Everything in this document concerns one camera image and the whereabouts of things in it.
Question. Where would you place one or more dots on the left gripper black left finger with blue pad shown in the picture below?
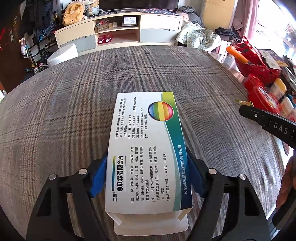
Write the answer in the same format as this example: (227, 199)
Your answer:
(64, 209)

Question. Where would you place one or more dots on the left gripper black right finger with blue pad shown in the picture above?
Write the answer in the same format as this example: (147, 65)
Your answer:
(231, 209)

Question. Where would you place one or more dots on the white medicine box rainbow logo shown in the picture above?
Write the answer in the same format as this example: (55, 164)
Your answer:
(148, 189)

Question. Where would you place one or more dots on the person's right hand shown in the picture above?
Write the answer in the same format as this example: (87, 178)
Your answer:
(287, 182)

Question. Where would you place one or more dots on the pile of red snack packages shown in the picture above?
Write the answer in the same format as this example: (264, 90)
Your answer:
(269, 79)

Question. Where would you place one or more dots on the orange cylinder toy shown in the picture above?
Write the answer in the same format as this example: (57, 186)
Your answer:
(237, 55)

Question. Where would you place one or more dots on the pink curtain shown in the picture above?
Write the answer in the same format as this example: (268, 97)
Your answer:
(245, 17)

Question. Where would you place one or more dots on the crumpled floral blanket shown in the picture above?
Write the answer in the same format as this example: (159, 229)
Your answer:
(194, 36)

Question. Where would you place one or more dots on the beige standing air conditioner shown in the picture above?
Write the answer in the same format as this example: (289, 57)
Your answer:
(218, 13)

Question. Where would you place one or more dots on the white round stool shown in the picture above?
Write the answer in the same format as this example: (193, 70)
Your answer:
(63, 54)

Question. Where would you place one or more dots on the white wooden TV cabinet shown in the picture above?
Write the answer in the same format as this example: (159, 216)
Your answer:
(128, 29)

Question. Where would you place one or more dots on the red shoes in cabinet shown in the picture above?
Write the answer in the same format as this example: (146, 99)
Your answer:
(105, 39)

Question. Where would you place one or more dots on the coat rack with dark clothes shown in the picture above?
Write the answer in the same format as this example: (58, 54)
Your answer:
(39, 21)

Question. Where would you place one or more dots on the yellow plush toy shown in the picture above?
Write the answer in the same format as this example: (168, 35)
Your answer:
(74, 13)

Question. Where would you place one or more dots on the black flat television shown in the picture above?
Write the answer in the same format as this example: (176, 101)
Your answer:
(123, 4)

